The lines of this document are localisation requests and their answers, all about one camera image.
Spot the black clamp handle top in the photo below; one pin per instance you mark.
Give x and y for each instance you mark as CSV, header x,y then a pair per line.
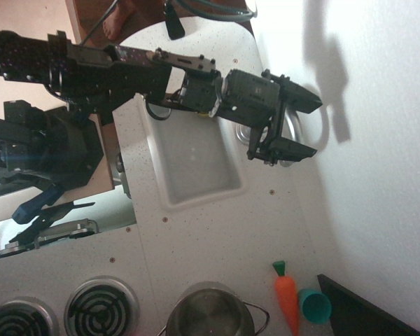
x,y
174,27

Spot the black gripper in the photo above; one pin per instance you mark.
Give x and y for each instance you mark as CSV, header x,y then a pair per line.
x,y
251,101

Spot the blue clamp lower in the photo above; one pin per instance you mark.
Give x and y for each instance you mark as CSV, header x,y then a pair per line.
x,y
41,213

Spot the silver curved faucet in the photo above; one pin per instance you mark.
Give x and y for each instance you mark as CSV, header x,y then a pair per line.
x,y
292,130

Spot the orange toy carrot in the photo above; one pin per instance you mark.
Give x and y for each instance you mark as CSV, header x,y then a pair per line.
x,y
287,297

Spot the teal plastic cup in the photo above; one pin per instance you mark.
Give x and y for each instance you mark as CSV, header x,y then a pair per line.
x,y
314,306

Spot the stainless steel pot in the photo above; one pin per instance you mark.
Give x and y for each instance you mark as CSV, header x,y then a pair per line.
x,y
215,312

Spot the black coil burner left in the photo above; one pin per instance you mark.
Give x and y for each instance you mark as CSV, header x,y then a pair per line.
x,y
27,316

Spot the black panel corner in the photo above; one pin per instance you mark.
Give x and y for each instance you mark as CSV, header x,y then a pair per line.
x,y
353,315

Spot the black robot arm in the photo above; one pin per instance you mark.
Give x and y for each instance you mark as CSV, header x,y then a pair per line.
x,y
99,81

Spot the bare human foot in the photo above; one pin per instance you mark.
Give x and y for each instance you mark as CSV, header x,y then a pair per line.
x,y
113,24

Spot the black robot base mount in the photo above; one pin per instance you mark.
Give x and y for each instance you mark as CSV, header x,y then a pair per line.
x,y
44,149

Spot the white rectangular sink basin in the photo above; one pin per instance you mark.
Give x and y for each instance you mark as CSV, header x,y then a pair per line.
x,y
195,158

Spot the black coil burner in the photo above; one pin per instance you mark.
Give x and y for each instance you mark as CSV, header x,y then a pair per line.
x,y
103,305
27,316

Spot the black coil burner right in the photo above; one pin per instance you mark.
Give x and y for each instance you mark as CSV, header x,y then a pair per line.
x,y
103,305

